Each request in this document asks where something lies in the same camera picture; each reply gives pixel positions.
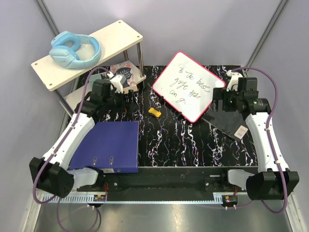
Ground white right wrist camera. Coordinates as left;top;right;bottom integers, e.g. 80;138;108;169
226;70;243;91

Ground slotted cable duct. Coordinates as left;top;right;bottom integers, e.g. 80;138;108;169
50;192;238;205

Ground Little Women book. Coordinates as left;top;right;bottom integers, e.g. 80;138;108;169
110;61;138;93

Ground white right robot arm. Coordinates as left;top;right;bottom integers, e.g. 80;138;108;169
213;72;299;201

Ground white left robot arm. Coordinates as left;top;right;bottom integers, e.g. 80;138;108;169
29;112;139;203

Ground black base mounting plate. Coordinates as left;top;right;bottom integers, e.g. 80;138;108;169
77;167;246;200

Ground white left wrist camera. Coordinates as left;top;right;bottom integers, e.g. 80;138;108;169
107;72;126;94

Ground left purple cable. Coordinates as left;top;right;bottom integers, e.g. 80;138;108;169
32;66;114;230

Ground light blue headphones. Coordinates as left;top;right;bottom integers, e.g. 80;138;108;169
49;31;102;70

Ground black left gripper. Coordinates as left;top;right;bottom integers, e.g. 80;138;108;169
103;88;140;114

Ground purple cable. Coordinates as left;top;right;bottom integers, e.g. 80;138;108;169
32;66;114;230
222;66;288;215

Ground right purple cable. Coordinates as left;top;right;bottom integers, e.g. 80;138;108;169
222;66;288;215

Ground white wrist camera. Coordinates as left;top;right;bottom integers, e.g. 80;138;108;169
107;72;126;94
226;70;243;91

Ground white two-tier shelf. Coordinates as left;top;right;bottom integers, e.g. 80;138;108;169
31;20;146;116

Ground black notebook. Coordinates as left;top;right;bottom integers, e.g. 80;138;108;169
202;100;249;140

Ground blue ring binder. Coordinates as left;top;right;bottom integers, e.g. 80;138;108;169
70;121;139;173

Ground yellow whiteboard eraser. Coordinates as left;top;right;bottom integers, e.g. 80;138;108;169
148;107;161;118

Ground pink framed whiteboard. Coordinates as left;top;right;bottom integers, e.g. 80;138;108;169
152;51;225;123

